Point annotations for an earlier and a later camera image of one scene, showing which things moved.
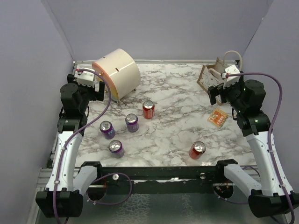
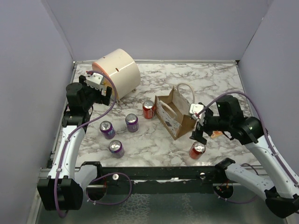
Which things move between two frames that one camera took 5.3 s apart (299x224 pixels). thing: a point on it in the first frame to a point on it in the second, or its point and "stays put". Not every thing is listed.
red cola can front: (196, 150) stays put
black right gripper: (214, 91) to (197, 135)
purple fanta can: (132, 122) stays put
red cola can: (148, 109) stays put
